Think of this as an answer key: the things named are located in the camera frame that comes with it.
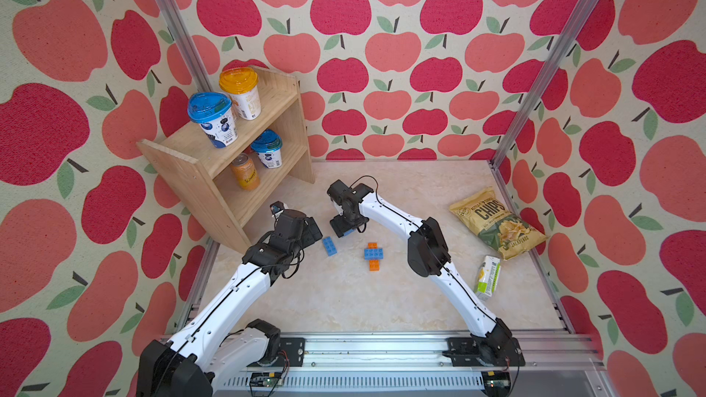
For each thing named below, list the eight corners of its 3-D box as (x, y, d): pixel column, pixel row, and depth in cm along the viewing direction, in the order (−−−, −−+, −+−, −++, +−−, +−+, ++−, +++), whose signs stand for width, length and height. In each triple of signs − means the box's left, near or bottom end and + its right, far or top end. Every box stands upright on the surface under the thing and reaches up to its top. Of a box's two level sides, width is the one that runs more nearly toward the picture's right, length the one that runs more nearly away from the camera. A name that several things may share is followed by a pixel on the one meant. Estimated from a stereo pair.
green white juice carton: (473, 295, 86) (477, 290, 83) (482, 258, 94) (486, 253, 91) (489, 303, 84) (495, 299, 81) (497, 264, 92) (502, 259, 89)
